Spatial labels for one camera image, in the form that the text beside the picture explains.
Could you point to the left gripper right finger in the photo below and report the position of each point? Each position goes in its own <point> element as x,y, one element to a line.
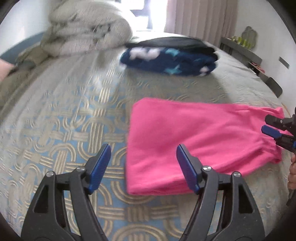
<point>239,218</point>

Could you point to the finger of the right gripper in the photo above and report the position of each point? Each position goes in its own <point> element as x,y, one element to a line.
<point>274,122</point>
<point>271,132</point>

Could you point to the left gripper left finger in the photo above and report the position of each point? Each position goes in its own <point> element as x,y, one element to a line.
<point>46,218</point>

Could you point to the pink pants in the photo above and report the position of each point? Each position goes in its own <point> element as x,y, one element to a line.
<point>226,137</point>

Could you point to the person right hand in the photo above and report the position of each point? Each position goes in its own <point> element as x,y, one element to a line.
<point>292,175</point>

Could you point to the dark chair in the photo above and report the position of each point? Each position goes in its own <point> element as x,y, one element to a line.
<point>274,87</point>

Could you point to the grey desk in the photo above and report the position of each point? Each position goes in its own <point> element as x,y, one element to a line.
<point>242,54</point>

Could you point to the patterned bed cover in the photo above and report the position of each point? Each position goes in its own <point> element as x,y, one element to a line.
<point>56,116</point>

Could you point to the navy star fleece garment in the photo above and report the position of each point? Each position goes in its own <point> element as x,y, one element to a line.
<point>170,61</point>

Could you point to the beige curtain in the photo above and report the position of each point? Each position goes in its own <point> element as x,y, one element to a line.
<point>208,20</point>

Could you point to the black folded garment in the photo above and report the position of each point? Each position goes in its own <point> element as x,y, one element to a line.
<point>186,44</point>

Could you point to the pink pillow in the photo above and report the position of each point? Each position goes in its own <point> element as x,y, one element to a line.
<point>5,69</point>

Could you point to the olive green pillow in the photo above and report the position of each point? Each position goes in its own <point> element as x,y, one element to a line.
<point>30,58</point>

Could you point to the window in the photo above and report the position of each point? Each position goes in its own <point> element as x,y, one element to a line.
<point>150,15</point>

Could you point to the blue headboard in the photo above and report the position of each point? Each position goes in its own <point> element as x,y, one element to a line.
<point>11,54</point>

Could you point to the grey rolled duvet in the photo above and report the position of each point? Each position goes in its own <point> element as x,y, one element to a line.
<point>86,26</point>

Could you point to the wall switch plate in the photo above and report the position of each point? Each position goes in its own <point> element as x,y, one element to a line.
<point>283,62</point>

